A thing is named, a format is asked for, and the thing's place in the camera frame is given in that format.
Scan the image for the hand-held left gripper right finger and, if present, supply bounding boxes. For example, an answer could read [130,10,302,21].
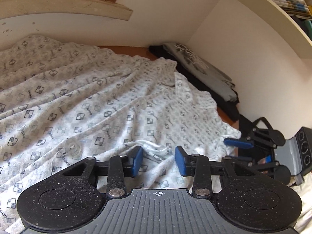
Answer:
[175,145,254,198]

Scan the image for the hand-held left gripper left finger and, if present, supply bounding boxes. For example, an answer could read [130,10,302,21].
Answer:
[63,146,144,199]

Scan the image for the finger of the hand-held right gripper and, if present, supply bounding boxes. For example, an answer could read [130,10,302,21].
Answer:
[233,155,280,174]
[223,127,277,150]

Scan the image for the grey patterned pajama top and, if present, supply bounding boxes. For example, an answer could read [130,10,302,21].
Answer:
[0,34,242,234]

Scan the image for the black folded garment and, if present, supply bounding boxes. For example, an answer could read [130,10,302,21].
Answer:
[148,44,241,122]

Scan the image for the white cloth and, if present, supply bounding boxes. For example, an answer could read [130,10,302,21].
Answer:
[289,175,312,234]

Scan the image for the grey folded sweatshirt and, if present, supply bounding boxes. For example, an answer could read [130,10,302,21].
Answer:
[212,78,239,103]

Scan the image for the grey printed t-shirt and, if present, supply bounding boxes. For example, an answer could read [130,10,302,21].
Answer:
[162,42,234,89]

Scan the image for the beige window sill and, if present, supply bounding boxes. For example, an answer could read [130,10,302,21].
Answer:
[0,0,134,21]

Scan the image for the cream wall shelf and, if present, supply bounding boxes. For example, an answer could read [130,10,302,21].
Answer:
[222,0,312,60]

